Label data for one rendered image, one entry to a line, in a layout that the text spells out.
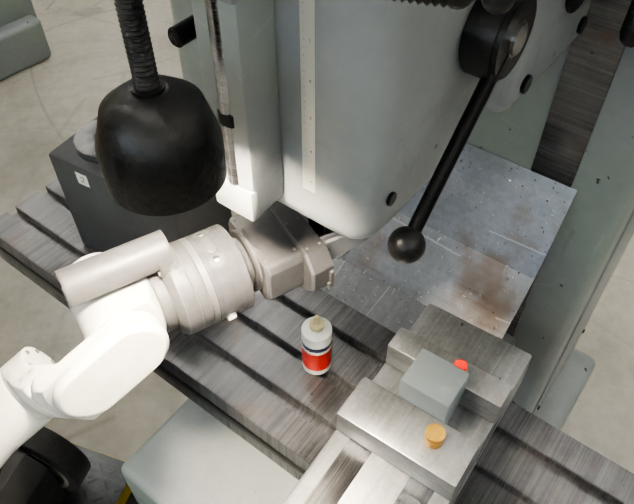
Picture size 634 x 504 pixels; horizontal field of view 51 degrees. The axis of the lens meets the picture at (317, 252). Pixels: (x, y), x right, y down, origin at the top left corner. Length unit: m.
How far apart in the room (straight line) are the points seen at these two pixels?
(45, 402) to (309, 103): 0.33
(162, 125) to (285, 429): 0.59
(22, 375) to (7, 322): 1.71
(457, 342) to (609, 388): 1.31
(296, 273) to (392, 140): 0.21
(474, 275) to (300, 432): 0.37
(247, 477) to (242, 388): 0.12
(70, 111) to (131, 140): 2.74
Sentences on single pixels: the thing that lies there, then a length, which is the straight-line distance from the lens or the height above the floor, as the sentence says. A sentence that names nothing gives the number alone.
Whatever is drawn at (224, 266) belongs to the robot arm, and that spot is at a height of 1.26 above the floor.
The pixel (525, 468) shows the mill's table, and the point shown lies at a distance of 0.89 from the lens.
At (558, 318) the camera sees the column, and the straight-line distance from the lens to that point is 1.17.
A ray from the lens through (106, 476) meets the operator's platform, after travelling 1.49.
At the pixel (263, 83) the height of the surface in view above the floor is 1.46.
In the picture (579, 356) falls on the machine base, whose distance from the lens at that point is 1.93.
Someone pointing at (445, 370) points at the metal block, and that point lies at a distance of 0.77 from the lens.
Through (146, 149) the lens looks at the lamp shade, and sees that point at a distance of 0.36.
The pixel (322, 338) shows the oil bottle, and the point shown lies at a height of 1.01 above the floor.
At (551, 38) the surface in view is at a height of 1.39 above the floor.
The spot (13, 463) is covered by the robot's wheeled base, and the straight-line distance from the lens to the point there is 1.32.
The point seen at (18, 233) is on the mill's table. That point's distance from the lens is 1.19.
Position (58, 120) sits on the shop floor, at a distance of 3.06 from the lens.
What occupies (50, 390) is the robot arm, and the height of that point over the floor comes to 1.23.
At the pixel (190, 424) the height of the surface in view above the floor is 0.85.
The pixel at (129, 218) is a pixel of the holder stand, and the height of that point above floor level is 1.05.
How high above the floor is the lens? 1.71
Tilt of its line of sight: 48 degrees down
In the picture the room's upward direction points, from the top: straight up
